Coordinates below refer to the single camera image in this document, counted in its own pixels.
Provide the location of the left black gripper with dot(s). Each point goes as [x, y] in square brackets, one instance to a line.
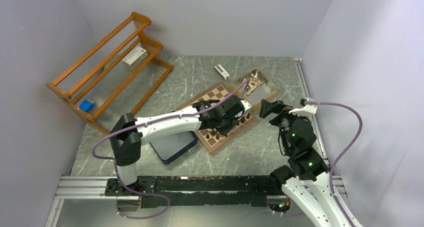
[224, 131]

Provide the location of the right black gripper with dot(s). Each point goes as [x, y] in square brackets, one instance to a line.
[276, 106]

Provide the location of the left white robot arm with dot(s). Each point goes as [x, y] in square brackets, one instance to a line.
[130, 134]

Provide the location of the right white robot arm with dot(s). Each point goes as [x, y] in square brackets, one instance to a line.
[307, 180]

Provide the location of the light chess pieces pile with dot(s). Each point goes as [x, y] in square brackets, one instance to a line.
[253, 84]

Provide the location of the wooden chess board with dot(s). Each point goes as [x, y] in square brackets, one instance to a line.
[210, 138]

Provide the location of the gold metal tin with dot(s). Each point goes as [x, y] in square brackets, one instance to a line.
[268, 90]

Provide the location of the white power bank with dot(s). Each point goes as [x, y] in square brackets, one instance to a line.
[222, 71]

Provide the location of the blue metal tin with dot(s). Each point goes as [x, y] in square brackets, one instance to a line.
[171, 147]

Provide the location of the white cardboard box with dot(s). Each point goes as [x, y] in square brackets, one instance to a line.
[134, 56]

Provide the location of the orange wooden rack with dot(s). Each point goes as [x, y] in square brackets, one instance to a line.
[100, 76]

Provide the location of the blue plastic case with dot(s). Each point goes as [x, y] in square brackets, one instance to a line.
[86, 106]

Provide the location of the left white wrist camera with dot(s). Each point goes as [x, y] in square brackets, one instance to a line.
[247, 106]

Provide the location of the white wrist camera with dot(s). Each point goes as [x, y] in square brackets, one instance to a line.
[247, 106]
[308, 107]

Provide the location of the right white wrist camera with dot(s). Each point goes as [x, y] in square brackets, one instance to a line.
[308, 107]

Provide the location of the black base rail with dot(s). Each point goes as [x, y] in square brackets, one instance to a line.
[252, 190]

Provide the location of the aluminium frame rail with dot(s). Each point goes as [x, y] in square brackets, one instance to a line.
[92, 187]

